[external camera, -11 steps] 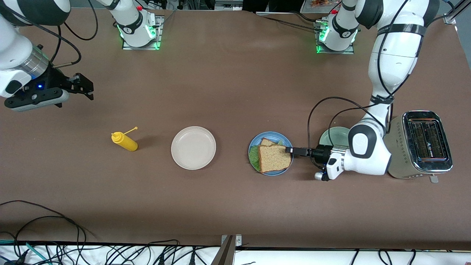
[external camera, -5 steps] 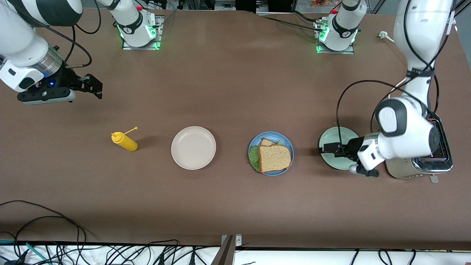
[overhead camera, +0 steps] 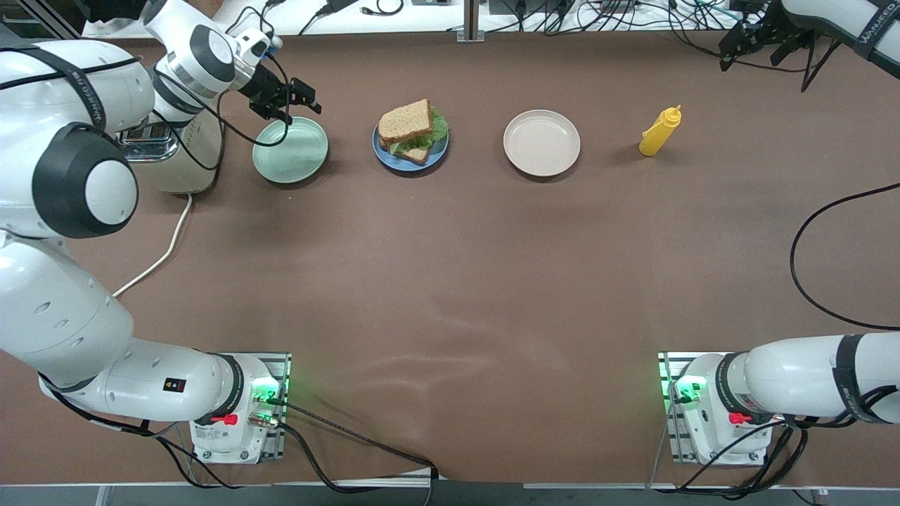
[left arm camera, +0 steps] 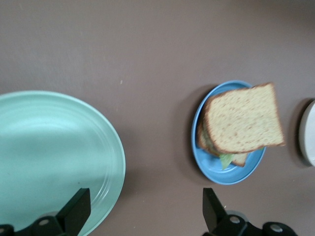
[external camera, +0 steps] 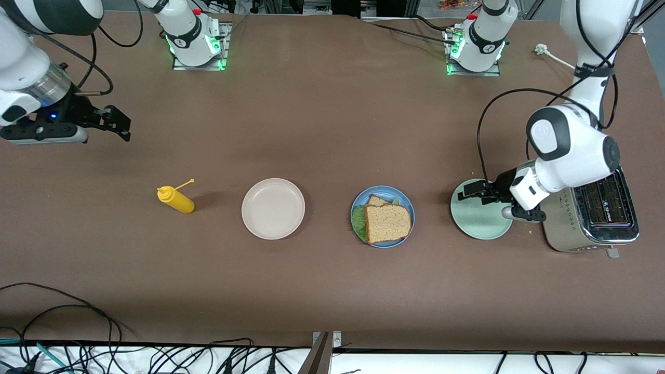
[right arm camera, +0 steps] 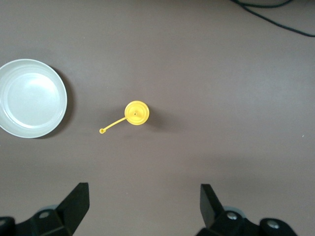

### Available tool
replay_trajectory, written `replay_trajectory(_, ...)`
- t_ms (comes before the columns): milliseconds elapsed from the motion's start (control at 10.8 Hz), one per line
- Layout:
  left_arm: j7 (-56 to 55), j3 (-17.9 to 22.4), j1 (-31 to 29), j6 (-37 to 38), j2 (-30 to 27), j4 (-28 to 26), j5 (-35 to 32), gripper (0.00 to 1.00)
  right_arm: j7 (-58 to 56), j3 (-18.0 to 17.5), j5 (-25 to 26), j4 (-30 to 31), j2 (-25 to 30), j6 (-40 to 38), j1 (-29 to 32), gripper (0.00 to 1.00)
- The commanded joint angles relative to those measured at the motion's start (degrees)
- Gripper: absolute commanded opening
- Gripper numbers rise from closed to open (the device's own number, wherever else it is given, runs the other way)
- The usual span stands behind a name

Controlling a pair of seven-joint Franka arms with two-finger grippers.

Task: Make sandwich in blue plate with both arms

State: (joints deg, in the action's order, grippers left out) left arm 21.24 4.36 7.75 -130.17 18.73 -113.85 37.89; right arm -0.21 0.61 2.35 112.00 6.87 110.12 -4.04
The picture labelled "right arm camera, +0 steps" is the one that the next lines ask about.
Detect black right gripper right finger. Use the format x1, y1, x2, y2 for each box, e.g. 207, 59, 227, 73
196, 183, 261, 236

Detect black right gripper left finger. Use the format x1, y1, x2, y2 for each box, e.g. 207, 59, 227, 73
16, 182, 90, 236

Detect yellow squeeze sauce bottle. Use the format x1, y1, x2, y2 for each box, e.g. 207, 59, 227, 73
99, 100, 150, 134

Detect beige round plate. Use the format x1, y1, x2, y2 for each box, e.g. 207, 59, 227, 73
0, 59, 68, 139

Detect black cable loop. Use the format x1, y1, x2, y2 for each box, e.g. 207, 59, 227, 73
230, 0, 315, 38

